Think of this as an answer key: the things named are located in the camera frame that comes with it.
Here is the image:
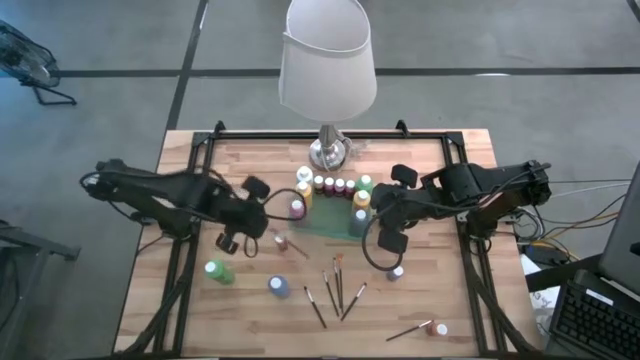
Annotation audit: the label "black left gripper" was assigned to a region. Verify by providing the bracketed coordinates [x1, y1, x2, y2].
[215, 175, 272, 256]

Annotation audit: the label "black paintbrush copper ferrule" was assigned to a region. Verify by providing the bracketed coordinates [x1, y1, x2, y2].
[287, 238, 311, 260]

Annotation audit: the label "black floor fan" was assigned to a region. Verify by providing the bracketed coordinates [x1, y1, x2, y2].
[0, 18, 79, 107]

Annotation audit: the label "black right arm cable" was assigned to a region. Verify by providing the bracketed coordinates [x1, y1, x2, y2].
[360, 199, 405, 274]

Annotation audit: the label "black paintbrush wide silver ferrule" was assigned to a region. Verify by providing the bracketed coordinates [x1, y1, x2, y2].
[303, 285, 328, 330]

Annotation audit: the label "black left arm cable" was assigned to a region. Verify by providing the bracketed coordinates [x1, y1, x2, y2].
[243, 188, 308, 259]

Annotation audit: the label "grey side table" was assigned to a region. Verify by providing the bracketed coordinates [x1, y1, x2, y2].
[0, 217, 81, 360]

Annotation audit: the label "thin brown-tipped paintbrush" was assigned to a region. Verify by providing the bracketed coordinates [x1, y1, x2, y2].
[385, 319, 435, 343]

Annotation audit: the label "grey and black laptop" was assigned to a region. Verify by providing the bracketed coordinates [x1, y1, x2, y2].
[547, 160, 640, 360]

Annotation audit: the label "translucent teal plastic tray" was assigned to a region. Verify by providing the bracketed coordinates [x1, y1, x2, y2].
[289, 183, 375, 242]

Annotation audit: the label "black side desk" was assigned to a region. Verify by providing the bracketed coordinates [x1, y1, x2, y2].
[524, 253, 604, 294]

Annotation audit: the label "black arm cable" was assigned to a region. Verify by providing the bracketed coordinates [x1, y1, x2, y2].
[243, 188, 308, 259]
[360, 199, 405, 274]

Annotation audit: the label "large lavender blue paint bottle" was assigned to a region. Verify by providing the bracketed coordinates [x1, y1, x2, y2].
[267, 274, 292, 300]

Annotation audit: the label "white cable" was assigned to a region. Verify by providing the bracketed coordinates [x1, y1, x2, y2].
[552, 179, 632, 197]

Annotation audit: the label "large grey-blue paint bottle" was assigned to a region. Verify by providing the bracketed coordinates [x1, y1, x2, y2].
[348, 208, 370, 237]

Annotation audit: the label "black metal table frame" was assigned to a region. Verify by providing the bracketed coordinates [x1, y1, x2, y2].
[117, 119, 544, 359]

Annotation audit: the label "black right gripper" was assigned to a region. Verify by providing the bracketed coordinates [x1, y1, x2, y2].
[369, 163, 420, 256]

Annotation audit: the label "clear lamp cord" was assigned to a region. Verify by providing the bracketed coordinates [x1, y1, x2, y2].
[344, 139, 370, 159]

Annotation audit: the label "white shade silver table lamp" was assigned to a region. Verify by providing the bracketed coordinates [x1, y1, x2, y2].
[278, 0, 378, 173]

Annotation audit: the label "black power adapter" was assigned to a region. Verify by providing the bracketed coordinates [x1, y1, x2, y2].
[524, 239, 574, 267]

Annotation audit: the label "white printed paper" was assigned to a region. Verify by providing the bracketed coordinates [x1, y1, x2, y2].
[519, 252, 561, 346]

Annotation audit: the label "yellow cable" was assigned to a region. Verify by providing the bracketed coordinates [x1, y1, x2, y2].
[519, 209, 621, 251]

